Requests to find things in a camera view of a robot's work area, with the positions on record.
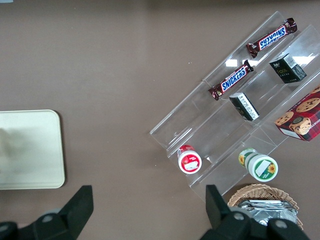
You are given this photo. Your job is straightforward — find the cream rectangular serving tray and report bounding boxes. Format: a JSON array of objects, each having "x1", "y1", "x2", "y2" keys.
[{"x1": 0, "y1": 109, "x2": 67, "y2": 190}]

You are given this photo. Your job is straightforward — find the red lid small cup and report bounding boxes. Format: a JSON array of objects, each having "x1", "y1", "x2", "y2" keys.
[{"x1": 176, "y1": 144, "x2": 203, "y2": 175}]

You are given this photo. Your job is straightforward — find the red plaid cookie box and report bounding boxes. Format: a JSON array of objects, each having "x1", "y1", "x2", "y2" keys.
[{"x1": 273, "y1": 85, "x2": 320, "y2": 142}]

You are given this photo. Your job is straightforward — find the small black box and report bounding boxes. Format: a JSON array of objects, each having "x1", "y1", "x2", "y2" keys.
[
  {"x1": 228, "y1": 91, "x2": 260, "y2": 122},
  {"x1": 268, "y1": 52, "x2": 308, "y2": 85}
]

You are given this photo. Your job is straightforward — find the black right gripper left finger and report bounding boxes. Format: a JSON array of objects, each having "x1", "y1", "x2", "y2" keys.
[{"x1": 18, "y1": 185, "x2": 94, "y2": 240}]

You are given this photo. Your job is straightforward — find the clear acrylic stepped shelf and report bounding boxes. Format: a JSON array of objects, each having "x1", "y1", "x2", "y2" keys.
[{"x1": 149, "y1": 10, "x2": 320, "y2": 201}]

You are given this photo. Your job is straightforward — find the light tan wicker basket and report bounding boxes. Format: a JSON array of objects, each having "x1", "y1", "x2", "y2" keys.
[{"x1": 227, "y1": 183, "x2": 305, "y2": 231}]

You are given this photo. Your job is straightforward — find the green lid sunflower cup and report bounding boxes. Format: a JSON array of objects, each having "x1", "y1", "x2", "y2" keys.
[{"x1": 237, "y1": 147, "x2": 279, "y2": 182}]

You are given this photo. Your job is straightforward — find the silver foil packets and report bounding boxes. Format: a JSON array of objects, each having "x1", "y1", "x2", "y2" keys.
[{"x1": 233, "y1": 199, "x2": 299, "y2": 227}]

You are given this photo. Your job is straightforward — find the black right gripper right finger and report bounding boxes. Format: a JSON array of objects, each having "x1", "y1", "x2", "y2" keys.
[{"x1": 199, "y1": 184, "x2": 261, "y2": 240}]

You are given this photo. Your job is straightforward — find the brown Snickers bar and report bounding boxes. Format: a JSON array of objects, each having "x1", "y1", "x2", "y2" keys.
[
  {"x1": 245, "y1": 17, "x2": 298, "y2": 59},
  {"x1": 207, "y1": 59, "x2": 255, "y2": 101}
]

